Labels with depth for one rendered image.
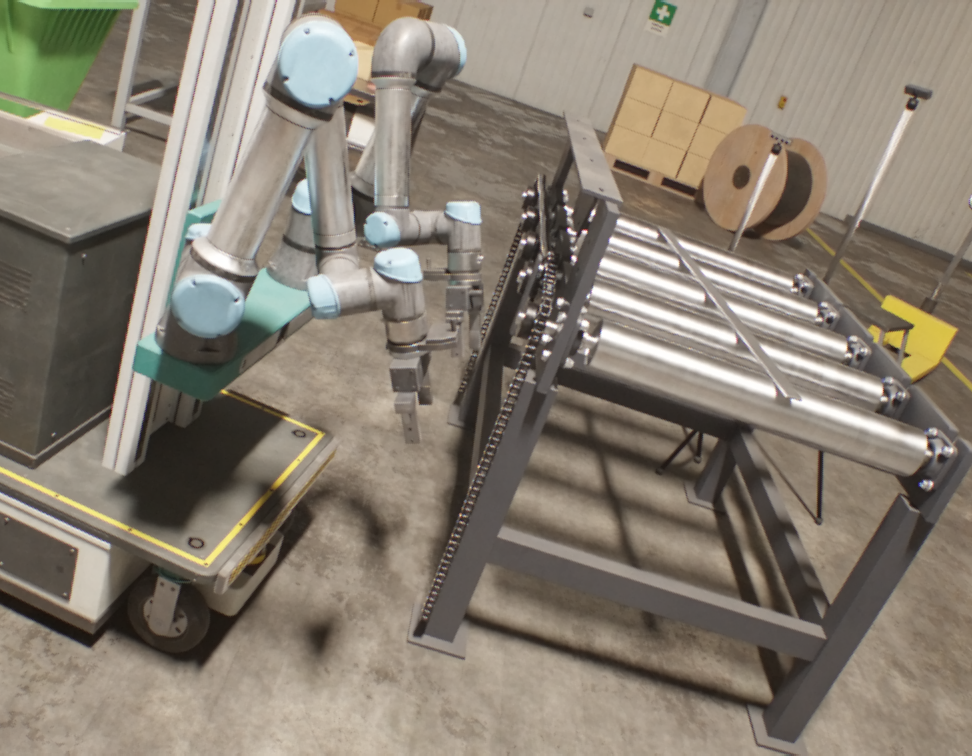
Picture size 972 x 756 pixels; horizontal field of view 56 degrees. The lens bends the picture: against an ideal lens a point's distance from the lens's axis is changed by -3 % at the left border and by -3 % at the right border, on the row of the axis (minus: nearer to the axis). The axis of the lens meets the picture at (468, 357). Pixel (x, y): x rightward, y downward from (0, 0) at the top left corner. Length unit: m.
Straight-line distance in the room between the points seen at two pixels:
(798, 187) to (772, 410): 7.12
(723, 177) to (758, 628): 7.20
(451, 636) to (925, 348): 5.34
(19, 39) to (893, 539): 3.57
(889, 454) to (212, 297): 1.48
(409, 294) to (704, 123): 8.48
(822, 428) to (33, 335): 1.64
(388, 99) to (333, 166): 0.41
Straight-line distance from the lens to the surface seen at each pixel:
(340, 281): 1.59
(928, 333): 7.21
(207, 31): 1.78
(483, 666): 2.41
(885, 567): 2.42
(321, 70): 1.44
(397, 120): 2.01
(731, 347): 2.37
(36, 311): 1.94
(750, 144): 9.17
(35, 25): 4.18
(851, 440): 2.21
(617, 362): 2.02
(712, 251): 3.24
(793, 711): 2.64
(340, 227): 1.67
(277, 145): 1.48
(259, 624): 2.31
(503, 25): 12.52
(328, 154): 1.63
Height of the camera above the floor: 1.52
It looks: 22 degrees down
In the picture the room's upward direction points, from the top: 20 degrees clockwise
